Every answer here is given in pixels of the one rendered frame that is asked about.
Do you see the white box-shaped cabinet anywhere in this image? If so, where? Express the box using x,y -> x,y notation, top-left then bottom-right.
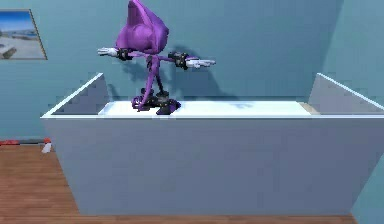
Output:
40,72 -> 384,216

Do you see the purple figurine with white gloves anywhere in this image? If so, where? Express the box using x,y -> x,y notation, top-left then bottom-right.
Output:
97,0 -> 217,116

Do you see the small white bottle red cap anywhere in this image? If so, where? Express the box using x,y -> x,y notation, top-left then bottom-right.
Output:
41,138 -> 53,154

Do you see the red and grey bat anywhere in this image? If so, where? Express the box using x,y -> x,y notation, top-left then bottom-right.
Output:
0,138 -> 52,147

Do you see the framed beach picture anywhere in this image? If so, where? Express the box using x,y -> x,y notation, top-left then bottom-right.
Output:
0,8 -> 48,61

